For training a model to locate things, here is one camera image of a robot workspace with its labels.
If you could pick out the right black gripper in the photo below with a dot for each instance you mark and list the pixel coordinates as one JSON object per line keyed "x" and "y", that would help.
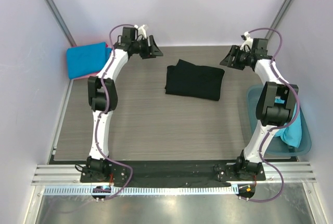
{"x": 236, "y": 58}

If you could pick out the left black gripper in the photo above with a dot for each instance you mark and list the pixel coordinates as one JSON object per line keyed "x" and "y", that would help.
{"x": 156, "y": 51}

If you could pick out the black t shirt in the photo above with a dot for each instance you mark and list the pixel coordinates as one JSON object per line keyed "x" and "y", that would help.
{"x": 187, "y": 79}

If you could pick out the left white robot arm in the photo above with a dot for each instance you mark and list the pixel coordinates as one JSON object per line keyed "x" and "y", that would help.
{"x": 103, "y": 97}

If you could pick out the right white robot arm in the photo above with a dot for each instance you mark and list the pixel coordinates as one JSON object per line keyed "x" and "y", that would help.
{"x": 276, "y": 108}

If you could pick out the folded blue t shirt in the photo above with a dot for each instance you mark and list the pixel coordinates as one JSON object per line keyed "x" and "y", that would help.
{"x": 87, "y": 59}

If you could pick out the crumpled light blue t shirt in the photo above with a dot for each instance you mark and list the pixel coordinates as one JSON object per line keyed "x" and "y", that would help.
{"x": 291, "y": 135}

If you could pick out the translucent blue plastic bin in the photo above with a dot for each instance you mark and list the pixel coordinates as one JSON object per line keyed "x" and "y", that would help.
{"x": 276, "y": 147}

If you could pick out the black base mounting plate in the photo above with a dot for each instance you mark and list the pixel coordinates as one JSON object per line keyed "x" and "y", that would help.
{"x": 170, "y": 173}

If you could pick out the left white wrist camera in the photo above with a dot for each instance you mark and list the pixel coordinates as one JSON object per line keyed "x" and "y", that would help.
{"x": 142, "y": 30}

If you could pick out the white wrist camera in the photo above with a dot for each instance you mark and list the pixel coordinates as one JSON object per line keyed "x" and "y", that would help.
{"x": 142, "y": 30}
{"x": 247, "y": 44}

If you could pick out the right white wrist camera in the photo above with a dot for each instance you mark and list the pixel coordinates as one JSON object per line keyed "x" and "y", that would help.
{"x": 247, "y": 44}

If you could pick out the left aluminium corner post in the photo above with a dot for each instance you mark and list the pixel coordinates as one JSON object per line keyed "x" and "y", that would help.
{"x": 60, "y": 21}

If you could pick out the aluminium corner post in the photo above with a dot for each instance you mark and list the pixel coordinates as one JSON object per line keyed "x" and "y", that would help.
{"x": 284, "y": 10}
{"x": 60, "y": 21}

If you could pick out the right aluminium corner post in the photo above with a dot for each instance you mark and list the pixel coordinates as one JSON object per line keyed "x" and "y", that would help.
{"x": 284, "y": 10}

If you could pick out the white slotted cable duct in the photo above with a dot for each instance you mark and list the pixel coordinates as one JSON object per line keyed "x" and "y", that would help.
{"x": 103, "y": 190}

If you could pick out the aluminium frame rail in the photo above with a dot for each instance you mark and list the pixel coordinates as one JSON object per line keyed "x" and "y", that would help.
{"x": 293, "y": 172}

